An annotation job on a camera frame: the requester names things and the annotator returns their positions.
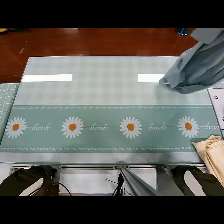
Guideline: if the pale blue shirt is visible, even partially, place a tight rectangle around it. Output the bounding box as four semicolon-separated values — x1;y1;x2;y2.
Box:
158;28;224;95

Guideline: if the beige garment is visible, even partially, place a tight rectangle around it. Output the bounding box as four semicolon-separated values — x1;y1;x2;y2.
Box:
191;134;224;188

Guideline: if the black cable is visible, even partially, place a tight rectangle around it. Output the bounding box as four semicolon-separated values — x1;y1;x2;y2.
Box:
52;181;73;197
105;172;127;197

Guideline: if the silver frame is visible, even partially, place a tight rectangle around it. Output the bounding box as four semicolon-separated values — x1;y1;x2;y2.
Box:
0;161;208;197

